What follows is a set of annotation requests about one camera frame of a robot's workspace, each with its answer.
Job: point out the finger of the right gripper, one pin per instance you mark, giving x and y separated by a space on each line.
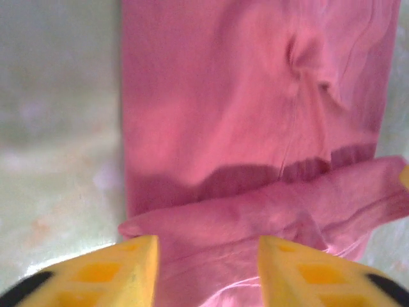
406 177

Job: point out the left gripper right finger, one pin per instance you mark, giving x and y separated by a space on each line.
319 281

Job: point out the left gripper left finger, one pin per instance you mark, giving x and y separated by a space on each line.
96 281

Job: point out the pink t-shirt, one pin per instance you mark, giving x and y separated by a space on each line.
223 96

